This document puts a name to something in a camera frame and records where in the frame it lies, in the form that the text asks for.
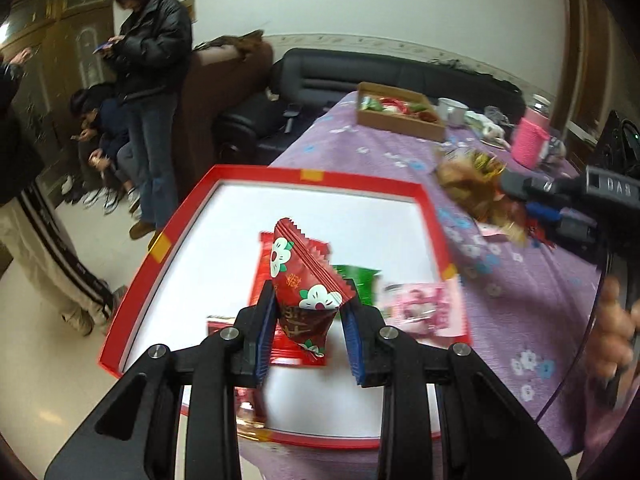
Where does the red triangular snack packet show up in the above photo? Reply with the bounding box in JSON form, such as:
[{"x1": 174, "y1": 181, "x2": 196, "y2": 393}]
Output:
[{"x1": 270, "y1": 217, "x2": 358, "y2": 358}]

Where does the wooden wardrobe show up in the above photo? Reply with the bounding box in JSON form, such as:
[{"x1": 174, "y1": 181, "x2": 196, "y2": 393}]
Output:
[{"x1": 0, "y1": 0, "x2": 118, "y2": 201}]

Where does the purple floral tablecloth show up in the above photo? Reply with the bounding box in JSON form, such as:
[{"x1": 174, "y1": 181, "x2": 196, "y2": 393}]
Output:
[{"x1": 240, "y1": 91, "x2": 608, "y2": 480}]

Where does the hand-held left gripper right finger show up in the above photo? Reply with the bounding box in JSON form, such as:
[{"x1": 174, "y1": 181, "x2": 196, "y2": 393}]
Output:
[{"x1": 340, "y1": 280, "x2": 573, "y2": 480}]

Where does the white mug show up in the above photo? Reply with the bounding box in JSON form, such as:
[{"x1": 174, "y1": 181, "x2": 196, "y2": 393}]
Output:
[{"x1": 437, "y1": 97, "x2": 469, "y2": 127}]

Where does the brown cardboard box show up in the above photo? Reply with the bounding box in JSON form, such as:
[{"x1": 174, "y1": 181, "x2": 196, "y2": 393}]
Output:
[{"x1": 356, "y1": 81, "x2": 447, "y2": 143}]

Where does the flat red snack packet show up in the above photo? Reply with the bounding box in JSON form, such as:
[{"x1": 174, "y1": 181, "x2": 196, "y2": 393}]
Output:
[{"x1": 252, "y1": 231, "x2": 333, "y2": 367}]

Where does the pink steel thermos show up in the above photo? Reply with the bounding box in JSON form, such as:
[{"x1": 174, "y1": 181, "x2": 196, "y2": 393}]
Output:
[{"x1": 524, "y1": 94, "x2": 554, "y2": 127}]

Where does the red white snack packet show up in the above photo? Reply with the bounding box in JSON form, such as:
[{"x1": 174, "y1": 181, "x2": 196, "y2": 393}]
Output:
[{"x1": 206, "y1": 314, "x2": 240, "y2": 337}]

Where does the black leather sofa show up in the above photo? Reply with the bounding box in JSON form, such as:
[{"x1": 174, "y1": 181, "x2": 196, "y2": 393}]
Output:
[{"x1": 215, "y1": 48, "x2": 526, "y2": 166}]

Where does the pile of assorted snack packets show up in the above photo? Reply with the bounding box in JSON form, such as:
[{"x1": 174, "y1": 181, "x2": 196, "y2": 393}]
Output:
[{"x1": 361, "y1": 95, "x2": 442, "y2": 122}]

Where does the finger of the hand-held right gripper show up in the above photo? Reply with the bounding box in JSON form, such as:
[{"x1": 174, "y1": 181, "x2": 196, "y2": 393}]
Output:
[
  {"x1": 497, "y1": 170, "x2": 561, "y2": 200},
  {"x1": 522, "y1": 201, "x2": 568, "y2": 228}
]

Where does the pink snack packet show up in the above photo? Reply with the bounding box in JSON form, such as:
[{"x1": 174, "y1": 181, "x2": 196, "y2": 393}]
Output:
[{"x1": 380, "y1": 282, "x2": 468, "y2": 338}]

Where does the dark red snack packet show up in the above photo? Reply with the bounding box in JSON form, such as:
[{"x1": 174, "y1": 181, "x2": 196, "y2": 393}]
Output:
[{"x1": 234, "y1": 385, "x2": 273, "y2": 443}]

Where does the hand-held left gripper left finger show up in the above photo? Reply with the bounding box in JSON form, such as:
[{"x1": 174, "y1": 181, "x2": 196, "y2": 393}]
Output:
[{"x1": 45, "y1": 280, "x2": 276, "y2": 480}]

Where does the small red candy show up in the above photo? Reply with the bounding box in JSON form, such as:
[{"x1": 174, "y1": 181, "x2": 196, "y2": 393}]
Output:
[{"x1": 525, "y1": 216, "x2": 557, "y2": 249}]

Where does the brown fur throw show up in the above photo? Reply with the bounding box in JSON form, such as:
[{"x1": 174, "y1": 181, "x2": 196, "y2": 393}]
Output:
[{"x1": 194, "y1": 30, "x2": 265, "y2": 57}]

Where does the green snack packet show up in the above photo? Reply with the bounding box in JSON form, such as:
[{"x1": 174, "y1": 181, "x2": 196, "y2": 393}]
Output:
[{"x1": 332, "y1": 264, "x2": 381, "y2": 307}]

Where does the crumpled white cloth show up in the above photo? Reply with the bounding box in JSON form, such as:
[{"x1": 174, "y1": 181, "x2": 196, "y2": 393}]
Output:
[{"x1": 467, "y1": 109, "x2": 507, "y2": 145}]

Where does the red rimmed white tray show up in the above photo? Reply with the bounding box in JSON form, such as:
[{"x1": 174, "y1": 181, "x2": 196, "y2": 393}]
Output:
[{"x1": 97, "y1": 164, "x2": 473, "y2": 450}]

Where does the brown sofa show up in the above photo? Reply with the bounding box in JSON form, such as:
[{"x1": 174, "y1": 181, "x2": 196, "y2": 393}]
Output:
[{"x1": 170, "y1": 35, "x2": 275, "y2": 196}]

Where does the clear plastic cup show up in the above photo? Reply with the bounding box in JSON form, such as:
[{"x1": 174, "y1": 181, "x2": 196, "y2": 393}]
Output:
[{"x1": 544, "y1": 136, "x2": 569, "y2": 163}]

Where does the pile of candies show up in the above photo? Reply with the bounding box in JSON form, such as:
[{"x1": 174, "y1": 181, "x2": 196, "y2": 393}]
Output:
[{"x1": 435, "y1": 152, "x2": 530, "y2": 246}]

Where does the person's right hand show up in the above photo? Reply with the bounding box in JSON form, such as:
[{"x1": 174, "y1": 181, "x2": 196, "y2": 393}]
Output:
[{"x1": 582, "y1": 276, "x2": 640, "y2": 381}]

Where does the wooden cabinet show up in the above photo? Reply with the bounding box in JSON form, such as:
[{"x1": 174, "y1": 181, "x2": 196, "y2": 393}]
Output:
[{"x1": 562, "y1": 0, "x2": 640, "y2": 171}]

